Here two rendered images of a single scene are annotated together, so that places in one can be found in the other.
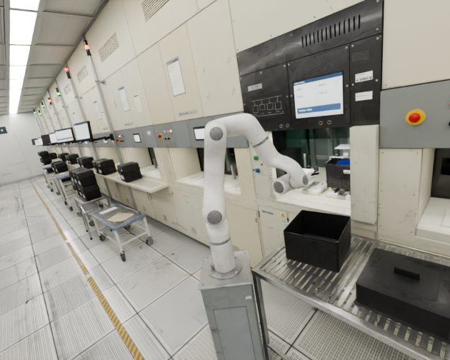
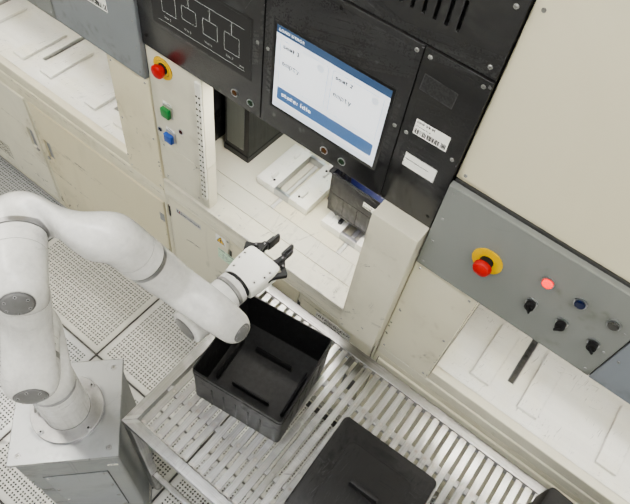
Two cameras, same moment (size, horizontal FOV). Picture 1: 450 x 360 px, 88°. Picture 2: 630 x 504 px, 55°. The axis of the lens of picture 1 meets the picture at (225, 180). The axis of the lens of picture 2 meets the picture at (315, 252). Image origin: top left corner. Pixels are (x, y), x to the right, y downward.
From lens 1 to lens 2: 0.98 m
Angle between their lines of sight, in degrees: 42
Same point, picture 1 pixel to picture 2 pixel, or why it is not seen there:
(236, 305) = (88, 471)
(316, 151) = not seen: hidden behind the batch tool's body
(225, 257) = (64, 416)
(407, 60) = (518, 165)
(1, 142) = not seen: outside the picture
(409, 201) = (434, 344)
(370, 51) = (460, 98)
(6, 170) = not seen: outside the picture
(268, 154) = (162, 293)
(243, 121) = (95, 251)
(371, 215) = (370, 337)
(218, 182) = (35, 339)
